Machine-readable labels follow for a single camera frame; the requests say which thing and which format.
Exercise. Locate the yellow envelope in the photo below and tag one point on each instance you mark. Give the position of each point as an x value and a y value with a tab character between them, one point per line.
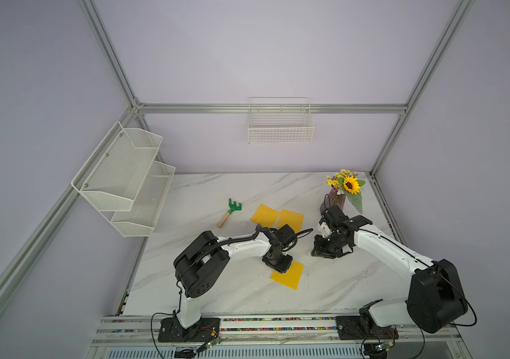
291	277
293	219
265	216

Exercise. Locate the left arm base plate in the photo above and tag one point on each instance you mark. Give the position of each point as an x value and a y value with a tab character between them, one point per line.
187	330

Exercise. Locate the white wire wall basket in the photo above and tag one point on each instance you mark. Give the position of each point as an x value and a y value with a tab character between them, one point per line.
280	120

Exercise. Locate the dark purple vase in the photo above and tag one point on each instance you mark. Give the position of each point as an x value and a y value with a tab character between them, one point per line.
333	198

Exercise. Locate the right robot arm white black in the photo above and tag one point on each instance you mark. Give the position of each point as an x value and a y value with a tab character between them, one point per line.
436	297

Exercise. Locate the lower white mesh shelf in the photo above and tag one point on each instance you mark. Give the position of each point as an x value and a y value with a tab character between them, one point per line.
142	219

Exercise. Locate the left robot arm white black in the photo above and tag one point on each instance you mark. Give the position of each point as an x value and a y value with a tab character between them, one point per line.
201	264

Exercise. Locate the upper white mesh shelf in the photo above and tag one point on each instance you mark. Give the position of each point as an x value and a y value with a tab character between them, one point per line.
112	178

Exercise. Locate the white mesh shelf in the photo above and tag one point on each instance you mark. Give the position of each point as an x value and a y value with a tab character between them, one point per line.
142	219
112	178

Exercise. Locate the green toy rake wooden handle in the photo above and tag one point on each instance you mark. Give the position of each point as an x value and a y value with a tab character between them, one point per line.
233	207

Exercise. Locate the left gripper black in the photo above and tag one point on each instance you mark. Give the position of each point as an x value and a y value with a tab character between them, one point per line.
283	267

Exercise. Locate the sunflower bouquet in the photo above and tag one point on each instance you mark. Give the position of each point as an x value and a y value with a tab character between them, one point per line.
348	182

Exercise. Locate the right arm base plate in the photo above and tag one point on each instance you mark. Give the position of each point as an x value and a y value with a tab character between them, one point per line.
363	327

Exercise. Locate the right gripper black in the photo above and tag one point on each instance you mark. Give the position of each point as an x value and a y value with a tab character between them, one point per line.
320	249

